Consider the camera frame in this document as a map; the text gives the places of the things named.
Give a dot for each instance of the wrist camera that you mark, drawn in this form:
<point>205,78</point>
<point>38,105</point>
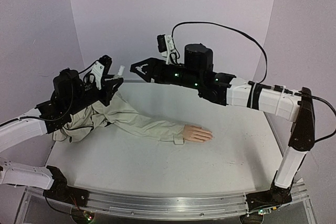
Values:
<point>167,49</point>
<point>101,68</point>

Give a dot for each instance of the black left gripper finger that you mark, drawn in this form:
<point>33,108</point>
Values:
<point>110,88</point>
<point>108,80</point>

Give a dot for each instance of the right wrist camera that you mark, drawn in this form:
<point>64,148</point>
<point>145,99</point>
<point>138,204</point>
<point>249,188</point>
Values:
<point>167,49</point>

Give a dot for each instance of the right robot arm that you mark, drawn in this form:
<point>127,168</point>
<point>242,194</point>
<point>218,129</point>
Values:
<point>227,89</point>

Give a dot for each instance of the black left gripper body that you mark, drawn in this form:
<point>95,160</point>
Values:
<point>84,100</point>

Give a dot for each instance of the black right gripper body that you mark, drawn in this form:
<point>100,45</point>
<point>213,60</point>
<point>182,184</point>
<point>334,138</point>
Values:
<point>158,69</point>

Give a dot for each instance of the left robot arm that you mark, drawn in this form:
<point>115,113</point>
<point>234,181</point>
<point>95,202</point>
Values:
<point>70,96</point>

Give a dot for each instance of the aluminium front table rail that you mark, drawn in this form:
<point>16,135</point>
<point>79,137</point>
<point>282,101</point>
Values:
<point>178,208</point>

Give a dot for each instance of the white nail polish cap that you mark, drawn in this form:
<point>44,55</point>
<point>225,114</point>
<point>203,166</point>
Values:
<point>121,70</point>

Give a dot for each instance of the aluminium rear table rail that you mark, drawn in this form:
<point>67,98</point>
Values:
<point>136,80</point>

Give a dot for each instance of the mannequin hand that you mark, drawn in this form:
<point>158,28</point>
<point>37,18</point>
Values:
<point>196,134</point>

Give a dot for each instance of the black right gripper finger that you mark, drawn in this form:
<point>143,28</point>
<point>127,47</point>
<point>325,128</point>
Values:
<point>147,77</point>
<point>144,66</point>

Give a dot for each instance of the beige zip jacket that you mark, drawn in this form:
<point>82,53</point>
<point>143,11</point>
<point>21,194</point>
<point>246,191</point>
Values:
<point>120,113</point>

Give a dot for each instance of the clear nail polish bottle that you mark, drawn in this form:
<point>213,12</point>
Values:
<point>116,76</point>

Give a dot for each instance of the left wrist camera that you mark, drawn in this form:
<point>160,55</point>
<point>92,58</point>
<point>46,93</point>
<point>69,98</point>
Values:
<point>101,68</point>

